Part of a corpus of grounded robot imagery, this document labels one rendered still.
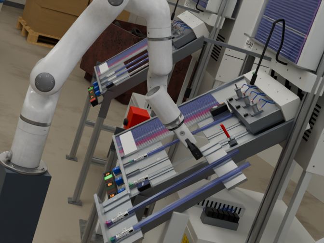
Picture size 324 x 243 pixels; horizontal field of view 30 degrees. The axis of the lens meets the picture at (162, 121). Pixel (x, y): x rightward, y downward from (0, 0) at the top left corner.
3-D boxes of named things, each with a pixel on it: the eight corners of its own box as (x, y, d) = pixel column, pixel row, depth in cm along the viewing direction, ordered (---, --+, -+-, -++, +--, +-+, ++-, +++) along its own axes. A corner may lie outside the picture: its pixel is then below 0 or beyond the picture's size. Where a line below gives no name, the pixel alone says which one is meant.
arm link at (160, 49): (141, 33, 233) (146, 108, 242) (149, 39, 218) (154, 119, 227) (164, 31, 235) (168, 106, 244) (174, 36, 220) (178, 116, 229)
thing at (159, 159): (135, 202, 233) (131, 195, 232) (118, 142, 295) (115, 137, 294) (179, 181, 233) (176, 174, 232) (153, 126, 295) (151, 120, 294)
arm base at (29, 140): (5, 172, 221) (18, 126, 216) (-7, 151, 236) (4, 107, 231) (53, 177, 231) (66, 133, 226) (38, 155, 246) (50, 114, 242)
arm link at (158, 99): (159, 120, 238) (165, 127, 229) (141, 94, 233) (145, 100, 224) (177, 107, 238) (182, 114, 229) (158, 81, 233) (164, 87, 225)
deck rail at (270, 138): (135, 211, 232) (128, 198, 230) (135, 209, 234) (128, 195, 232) (302, 131, 233) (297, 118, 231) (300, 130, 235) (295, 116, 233)
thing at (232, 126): (223, 166, 235) (219, 155, 233) (188, 114, 296) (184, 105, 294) (300, 129, 235) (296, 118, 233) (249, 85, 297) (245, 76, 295)
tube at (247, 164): (112, 243, 192) (110, 239, 192) (112, 241, 193) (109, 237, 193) (250, 165, 193) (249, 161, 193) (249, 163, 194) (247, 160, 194)
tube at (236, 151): (108, 226, 202) (106, 223, 202) (107, 224, 204) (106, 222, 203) (239, 152, 203) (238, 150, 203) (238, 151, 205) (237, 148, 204)
